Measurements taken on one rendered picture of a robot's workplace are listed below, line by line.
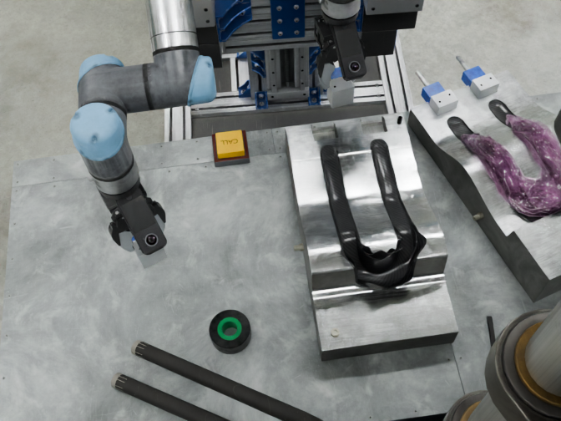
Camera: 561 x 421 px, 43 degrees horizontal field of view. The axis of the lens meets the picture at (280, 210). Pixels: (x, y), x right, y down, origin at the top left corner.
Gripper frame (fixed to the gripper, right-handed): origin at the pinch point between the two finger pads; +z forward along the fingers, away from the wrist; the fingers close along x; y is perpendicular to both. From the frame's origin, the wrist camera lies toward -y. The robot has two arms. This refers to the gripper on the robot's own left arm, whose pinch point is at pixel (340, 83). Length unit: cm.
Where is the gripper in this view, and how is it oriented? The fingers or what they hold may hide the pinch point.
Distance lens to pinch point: 154.1
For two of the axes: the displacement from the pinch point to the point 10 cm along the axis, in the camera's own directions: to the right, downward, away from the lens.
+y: -2.9, -8.2, 4.9
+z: 0.4, 5.0, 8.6
